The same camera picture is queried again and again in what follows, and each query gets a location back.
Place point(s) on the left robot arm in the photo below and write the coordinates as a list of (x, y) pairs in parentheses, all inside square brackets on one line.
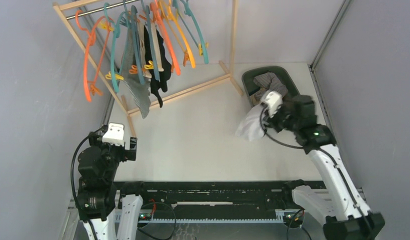
[(93, 168)]

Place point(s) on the teal hanger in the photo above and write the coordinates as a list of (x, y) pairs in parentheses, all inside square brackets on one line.
[(115, 73), (183, 9), (137, 26)]

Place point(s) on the teal hanger back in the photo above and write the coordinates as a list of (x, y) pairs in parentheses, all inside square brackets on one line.
[(183, 9)]

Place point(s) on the dark green laundry basket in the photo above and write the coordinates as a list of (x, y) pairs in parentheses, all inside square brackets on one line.
[(281, 73)]

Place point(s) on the white underwear black trim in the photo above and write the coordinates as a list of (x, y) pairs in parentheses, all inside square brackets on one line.
[(250, 128)]

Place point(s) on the teal hanger front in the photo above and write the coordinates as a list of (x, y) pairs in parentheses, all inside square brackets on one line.
[(115, 73)]

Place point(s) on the orange hanger on rack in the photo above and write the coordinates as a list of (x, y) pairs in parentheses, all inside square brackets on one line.
[(159, 21)]

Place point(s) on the striped grey garment in basket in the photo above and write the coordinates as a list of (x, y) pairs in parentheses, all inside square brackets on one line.
[(268, 82)]

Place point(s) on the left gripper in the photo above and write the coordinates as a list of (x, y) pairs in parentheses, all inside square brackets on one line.
[(126, 152)]

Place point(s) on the wooden clothes rack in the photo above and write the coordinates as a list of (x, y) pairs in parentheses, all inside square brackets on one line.
[(228, 70)]

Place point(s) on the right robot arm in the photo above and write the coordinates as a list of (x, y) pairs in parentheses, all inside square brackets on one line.
[(347, 216)]

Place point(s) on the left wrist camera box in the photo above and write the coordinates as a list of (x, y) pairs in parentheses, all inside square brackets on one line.
[(114, 134)]

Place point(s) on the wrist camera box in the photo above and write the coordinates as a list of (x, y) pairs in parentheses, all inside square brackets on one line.
[(114, 134), (272, 100)]

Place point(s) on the yellow hanger on rack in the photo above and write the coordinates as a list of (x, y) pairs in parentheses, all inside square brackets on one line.
[(170, 15)]

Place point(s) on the grey striped underwear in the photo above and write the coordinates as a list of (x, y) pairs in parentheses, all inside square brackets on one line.
[(140, 92)]

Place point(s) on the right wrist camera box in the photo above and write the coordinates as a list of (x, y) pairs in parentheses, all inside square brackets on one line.
[(272, 100)]

